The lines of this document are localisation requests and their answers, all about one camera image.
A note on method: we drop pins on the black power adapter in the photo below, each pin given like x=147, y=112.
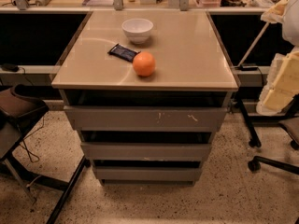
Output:
x=9, y=67
x=248, y=67

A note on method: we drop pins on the grey drawer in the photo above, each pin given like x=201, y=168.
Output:
x=145, y=152
x=147, y=174
x=145, y=119

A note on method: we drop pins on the grey bottom drawer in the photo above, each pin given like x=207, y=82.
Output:
x=147, y=174

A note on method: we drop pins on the black power adapter right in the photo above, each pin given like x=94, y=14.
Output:
x=248, y=67

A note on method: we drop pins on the grey drawer cabinet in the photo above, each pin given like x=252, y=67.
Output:
x=191, y=72

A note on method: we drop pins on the brown chair left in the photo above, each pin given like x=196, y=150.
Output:
x=19, y=114

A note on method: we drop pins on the dark blue snack bar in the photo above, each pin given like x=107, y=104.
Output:
x=123, y=53

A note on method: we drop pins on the orange fruit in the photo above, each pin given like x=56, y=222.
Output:
x=144, y=64

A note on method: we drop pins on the grey top drawer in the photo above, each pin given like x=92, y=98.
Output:
x=145, y=119

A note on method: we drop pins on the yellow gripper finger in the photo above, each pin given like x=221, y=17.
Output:
x=282, y=84

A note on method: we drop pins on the white bowl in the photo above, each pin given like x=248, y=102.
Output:
x=137, y=30

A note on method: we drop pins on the white stick with black tip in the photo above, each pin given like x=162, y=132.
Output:
x=253, y=44

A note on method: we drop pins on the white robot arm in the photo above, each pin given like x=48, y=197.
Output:
x=285, y=12

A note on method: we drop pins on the black power adapter left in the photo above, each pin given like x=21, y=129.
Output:
x=9, y=67

